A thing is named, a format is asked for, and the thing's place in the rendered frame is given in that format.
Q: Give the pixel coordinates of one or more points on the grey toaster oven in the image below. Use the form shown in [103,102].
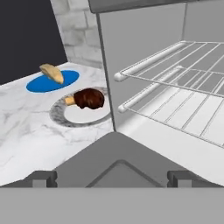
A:
[163,73]

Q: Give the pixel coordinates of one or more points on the brown steak with bone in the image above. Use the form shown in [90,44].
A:
[89,99]

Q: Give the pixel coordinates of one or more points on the white plate with grey rim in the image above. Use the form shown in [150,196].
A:
[84,116]

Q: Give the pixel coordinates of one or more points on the grey toaster oven door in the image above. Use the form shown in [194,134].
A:
[116,163]

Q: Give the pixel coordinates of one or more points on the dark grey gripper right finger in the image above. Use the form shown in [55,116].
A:
[179,178]

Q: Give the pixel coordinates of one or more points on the dark grey appliance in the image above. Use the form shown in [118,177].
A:
[26,35]

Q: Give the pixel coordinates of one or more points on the blue plate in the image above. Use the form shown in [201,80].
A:
[43,83]

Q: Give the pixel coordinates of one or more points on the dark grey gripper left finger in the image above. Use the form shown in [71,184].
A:
[43,178]

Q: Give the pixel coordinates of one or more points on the tan baguette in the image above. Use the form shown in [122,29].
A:
[54,73]

